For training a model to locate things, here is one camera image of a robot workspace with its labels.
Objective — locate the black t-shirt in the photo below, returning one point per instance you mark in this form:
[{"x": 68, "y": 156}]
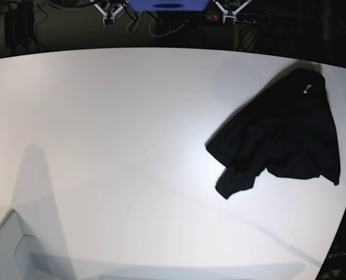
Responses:
[{"x": 287, "y": 129}]

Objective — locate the black device on floor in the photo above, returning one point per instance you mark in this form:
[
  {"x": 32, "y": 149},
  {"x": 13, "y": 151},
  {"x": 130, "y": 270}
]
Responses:
[{"x": 19, "y": 25}]

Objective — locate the blue box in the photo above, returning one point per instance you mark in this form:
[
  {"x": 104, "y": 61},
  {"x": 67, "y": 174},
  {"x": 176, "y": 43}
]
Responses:
[{"x": 168, "y": 5}]

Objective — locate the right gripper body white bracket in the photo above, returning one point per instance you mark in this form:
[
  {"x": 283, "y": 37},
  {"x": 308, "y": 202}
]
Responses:
[{"x": 111, "y": 11}]

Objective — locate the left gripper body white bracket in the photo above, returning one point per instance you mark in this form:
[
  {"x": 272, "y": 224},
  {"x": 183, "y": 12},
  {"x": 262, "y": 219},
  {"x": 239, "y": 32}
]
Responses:
[{"x": 230, "y": 9}]

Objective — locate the white tray corner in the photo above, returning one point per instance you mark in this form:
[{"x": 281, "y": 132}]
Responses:
[{"x": 22, "y": 256}]

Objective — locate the black power strip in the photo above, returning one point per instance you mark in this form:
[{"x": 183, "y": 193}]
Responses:
[{"x": 245, "y": 18}]

